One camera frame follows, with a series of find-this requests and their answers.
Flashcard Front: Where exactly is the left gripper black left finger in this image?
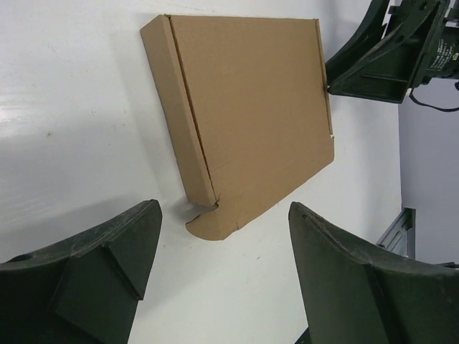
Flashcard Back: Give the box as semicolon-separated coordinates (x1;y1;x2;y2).
1;200;162;343

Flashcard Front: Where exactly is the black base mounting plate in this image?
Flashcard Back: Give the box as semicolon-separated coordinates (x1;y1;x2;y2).
376;208;416;259

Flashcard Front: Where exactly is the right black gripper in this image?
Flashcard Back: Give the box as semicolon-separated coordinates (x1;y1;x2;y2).
326;1;447;104

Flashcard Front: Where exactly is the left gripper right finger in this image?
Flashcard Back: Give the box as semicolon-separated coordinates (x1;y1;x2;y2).
288;202;458;343

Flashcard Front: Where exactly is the brown cardboard box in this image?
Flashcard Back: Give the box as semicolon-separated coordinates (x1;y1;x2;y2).
140;14;334;241

